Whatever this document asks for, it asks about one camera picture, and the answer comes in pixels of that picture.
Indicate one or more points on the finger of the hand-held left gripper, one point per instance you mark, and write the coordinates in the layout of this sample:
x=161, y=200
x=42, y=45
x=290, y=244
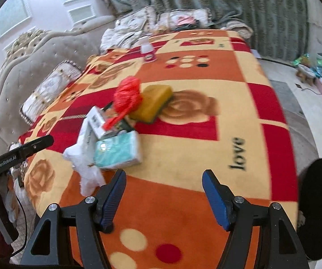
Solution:
x=37, y=143

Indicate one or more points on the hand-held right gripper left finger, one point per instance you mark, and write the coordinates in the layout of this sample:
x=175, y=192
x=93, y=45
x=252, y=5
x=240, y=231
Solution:
x=113, y=199

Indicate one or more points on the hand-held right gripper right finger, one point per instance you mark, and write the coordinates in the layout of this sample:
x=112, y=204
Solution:
x=215, y=199

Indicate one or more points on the white plastic bag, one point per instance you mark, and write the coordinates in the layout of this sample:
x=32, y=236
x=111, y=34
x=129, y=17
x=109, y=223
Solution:
x=88, y=173

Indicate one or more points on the white paper packet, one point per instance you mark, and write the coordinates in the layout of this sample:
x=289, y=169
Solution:
x=85, y=137

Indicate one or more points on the teal tissue pack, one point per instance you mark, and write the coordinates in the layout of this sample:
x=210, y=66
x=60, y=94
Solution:
x=116, y=151

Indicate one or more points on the white carton box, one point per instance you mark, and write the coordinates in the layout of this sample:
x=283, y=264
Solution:
x=95, y=120

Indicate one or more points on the dark green packet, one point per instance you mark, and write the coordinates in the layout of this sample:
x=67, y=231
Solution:
x=126, y=125

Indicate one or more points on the red plastic bag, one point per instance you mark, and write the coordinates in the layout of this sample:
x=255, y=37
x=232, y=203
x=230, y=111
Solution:
x=127, y=95

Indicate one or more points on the yellow sponge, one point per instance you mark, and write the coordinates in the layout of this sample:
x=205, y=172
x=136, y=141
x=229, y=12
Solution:
x=152, y=103

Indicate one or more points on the black trash bin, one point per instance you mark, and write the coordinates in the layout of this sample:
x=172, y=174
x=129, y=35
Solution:
x=320, y=210

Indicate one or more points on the white fluffy cloth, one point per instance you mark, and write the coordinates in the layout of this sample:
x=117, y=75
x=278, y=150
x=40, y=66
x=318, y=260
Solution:
x=21, y=193

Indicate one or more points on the printed orange red blanket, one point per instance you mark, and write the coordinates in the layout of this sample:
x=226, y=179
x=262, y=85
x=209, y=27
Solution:
x=205, y=157

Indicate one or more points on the embroidered fringed pillow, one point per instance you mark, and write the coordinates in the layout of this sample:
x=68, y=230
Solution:
x=49, y=89
x=135, y=19
x=169, y=19

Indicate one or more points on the beige tufted sofa back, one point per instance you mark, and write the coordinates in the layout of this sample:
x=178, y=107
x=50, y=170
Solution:
x=37, y=56

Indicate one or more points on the white crumpled quilt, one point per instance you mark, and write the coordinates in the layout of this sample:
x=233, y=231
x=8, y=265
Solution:
x=119, y=37

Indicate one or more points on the white bottle red label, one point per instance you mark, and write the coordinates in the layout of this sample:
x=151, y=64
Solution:
x=147, y=50

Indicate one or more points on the small wooden stool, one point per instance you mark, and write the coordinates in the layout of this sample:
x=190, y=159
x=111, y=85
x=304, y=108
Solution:
x=306, y=74

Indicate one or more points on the green snack bags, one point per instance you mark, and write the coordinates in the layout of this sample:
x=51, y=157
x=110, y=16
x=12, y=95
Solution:
x=303, y=60

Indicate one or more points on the folded clothes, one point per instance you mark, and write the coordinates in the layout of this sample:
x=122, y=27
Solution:
x=189, y=22

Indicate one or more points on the green patterned curtain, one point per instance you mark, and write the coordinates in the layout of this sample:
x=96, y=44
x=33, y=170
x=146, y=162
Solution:
x=261, y=11

